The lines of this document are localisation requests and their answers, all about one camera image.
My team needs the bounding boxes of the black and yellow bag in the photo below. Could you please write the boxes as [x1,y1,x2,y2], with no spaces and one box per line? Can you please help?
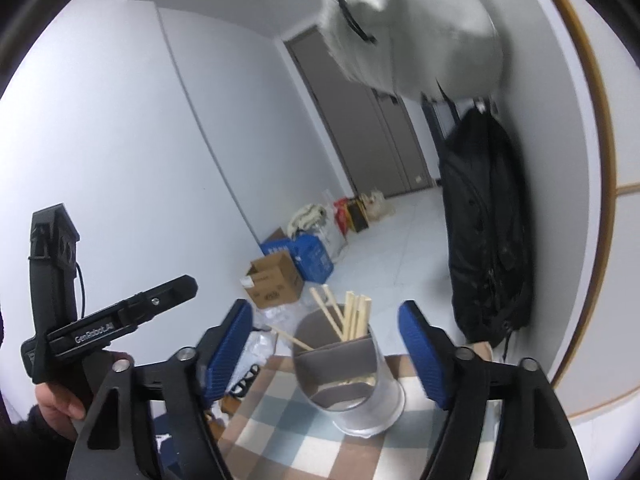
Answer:
[346,199,371,233]

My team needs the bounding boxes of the light grey backpack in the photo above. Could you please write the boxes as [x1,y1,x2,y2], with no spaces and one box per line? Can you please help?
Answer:
[320,0,503,98]

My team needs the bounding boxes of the black backpack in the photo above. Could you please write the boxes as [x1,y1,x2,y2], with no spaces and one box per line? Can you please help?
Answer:
[439,107,533,348]

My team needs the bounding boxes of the checkered tablecloth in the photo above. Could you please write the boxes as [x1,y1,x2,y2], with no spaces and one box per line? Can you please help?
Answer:
[215,355,501,480]

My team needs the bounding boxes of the beige bag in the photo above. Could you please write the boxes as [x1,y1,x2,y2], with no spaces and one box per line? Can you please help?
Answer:
[362,189,396,221]

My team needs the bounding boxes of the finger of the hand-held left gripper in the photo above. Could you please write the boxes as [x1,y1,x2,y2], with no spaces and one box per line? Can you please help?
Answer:
[119,275,198,331]

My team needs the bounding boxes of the blue cardboard box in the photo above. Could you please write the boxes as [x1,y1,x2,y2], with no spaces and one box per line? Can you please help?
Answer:
[260,234,334,281]

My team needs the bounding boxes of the white plastic bag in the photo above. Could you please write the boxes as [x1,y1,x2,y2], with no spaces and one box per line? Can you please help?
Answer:
[315,210,346,261]

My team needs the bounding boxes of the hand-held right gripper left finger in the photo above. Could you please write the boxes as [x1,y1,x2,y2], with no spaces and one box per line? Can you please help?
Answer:
[65,300,254,480]

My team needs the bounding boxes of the person's left hand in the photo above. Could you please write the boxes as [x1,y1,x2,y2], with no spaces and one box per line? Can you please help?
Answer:
[34,352,136,442]

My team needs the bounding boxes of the group of wooden chopsticks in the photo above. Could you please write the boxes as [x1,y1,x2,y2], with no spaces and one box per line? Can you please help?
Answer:
[267,284,377,388]

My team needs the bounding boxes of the person's left forearm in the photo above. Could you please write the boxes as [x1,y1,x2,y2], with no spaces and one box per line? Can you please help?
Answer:
[0,402,78,480]

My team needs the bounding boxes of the grey door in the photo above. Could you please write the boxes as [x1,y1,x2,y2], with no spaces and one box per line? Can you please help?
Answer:
[285,27,433,198]

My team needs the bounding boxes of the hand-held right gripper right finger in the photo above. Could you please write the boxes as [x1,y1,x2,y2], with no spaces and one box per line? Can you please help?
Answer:
[398,300,588,480]

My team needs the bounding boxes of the white plastic utensil holder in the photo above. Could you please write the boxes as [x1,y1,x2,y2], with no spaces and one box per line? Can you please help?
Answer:
[291,305,405,436]

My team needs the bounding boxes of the wooden trim strip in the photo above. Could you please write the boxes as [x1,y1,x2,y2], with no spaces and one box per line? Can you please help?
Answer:
[530,0,640,401]

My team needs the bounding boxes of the navy bag with white logo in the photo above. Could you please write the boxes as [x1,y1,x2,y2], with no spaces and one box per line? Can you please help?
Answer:
[151,402,173,480]

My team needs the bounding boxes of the grey plastic wrap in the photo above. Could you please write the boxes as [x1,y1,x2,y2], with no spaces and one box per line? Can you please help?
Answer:
[245,305,301,361]

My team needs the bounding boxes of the black and white striped slippers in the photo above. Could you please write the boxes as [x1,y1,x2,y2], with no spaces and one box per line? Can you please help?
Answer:
[232,365,261,396]

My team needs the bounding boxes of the brown cardboard box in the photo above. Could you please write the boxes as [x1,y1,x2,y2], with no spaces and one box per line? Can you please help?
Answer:
[245,251,305,309]

